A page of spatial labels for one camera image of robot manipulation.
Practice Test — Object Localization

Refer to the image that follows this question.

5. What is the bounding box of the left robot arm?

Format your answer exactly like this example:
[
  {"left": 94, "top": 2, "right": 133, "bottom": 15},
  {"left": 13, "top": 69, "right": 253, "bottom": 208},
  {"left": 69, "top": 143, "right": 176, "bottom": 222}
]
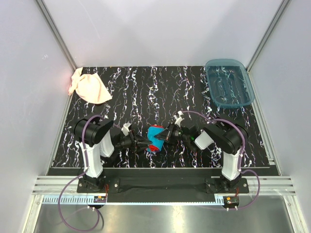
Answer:
[{"left": 73, "top": 115, "right": 152, "bottom": 192}]

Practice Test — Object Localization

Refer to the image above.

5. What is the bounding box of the connector board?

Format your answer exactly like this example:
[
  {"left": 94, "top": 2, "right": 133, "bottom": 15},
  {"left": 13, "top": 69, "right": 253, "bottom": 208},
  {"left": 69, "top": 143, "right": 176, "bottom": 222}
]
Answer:
[
  {"left": 224, "top": 196, "right": 240, "bottom": 208},
  {"left": 93, "top": 196, "right": 107, "bottom": 203}
]

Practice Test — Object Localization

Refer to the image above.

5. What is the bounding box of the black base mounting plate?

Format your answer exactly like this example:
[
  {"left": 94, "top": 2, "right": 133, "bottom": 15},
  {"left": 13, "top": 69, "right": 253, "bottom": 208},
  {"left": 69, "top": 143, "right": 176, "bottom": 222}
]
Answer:
[{"left": 77, "top": 168, "right": 249, "bottom": 204}]

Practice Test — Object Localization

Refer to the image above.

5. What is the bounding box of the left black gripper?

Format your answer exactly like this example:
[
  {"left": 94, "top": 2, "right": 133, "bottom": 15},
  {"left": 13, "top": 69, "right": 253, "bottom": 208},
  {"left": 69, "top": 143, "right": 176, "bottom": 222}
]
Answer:
[{"left": 115, "top": 129, "right": 152, "bottom": 151}]

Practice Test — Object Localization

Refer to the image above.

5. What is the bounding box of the aluminium frame rail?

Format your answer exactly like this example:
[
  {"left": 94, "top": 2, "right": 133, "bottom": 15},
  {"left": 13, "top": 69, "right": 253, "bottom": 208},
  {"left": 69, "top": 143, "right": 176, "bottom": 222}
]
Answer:
[{"left": 32, "top": 176, "right": 295, "bottom": 206}]

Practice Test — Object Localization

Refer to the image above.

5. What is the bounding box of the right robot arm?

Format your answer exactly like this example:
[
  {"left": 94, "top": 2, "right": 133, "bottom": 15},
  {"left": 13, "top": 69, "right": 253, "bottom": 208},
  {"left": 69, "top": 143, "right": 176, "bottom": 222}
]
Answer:
[{"left": 155, "top": 117, "right": 249, "bottom": 193}]

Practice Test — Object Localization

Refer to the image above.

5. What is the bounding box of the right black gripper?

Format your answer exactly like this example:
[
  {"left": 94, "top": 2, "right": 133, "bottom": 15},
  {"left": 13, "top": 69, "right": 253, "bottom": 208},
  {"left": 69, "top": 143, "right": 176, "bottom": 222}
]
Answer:
[{"left": 155, "top": 122, "right": 190, "bottom": 144}]

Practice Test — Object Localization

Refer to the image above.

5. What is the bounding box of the pink towel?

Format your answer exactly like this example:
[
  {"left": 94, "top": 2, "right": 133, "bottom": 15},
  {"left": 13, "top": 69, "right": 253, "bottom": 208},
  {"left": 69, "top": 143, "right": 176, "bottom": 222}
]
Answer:
[{"left": 68, "top": 67, "right": 112, "bottom": 104}]

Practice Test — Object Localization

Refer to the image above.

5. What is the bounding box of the blue transparent plastic bin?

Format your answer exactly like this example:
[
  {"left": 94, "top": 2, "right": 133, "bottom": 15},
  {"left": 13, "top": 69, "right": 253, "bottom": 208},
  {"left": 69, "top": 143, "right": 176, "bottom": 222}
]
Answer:
[{"left": 205, "top": 59, "right": 255, "bottom": 109}]

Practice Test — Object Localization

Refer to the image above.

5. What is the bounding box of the red blue patterned towel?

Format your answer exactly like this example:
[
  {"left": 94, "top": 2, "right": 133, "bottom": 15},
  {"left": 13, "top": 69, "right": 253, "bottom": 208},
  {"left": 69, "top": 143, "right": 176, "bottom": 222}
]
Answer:
[{"left": 146, "top": 125, "right": 164, "bottom": 153}]

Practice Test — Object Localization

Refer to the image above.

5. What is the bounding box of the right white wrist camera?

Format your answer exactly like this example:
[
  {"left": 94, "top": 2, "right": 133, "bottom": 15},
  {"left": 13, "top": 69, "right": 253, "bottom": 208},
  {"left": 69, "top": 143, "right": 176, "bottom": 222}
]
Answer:
[{"left": 173, "top": 111, "right": 184, "bottom": 127}]

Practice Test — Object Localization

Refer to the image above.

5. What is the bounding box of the left connector board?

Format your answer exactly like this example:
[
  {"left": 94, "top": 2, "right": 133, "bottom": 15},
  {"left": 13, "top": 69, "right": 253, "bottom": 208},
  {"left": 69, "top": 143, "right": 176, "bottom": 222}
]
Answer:
[{"left": 93, "top": 196, "right": 107, "bottom": 203}]

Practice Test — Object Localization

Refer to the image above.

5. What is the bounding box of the right connector board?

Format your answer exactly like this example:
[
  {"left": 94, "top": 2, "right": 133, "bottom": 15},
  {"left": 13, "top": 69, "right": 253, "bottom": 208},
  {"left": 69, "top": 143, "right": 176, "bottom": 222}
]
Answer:
[{"left": 224, "top": 196, "right": 240, "bottom": 208}]

